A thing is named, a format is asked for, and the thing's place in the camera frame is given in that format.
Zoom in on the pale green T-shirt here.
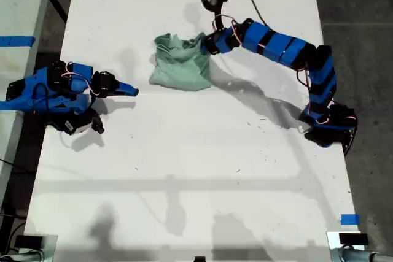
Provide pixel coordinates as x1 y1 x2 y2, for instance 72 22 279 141
149 32 212 91

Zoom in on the black table strut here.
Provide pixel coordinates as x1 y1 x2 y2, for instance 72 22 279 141
49 0 69 25

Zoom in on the long blue tape strip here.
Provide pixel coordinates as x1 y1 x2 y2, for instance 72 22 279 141
0 36 37 47

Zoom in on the silver metal plate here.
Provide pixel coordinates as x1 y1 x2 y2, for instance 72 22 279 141
12 233 59 262
325 230 366 262

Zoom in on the small black box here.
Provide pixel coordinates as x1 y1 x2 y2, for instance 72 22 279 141
338 233 369 246
14 235 44 249

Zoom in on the grey metal tube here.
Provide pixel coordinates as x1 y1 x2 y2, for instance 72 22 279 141
0 248 47 262
331 247 393 262

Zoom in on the square blue tape patch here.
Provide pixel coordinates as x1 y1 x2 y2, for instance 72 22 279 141
340 214 360 226

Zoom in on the black floor cable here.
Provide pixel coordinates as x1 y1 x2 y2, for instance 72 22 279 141
0 158 36 174
5 221 28 253

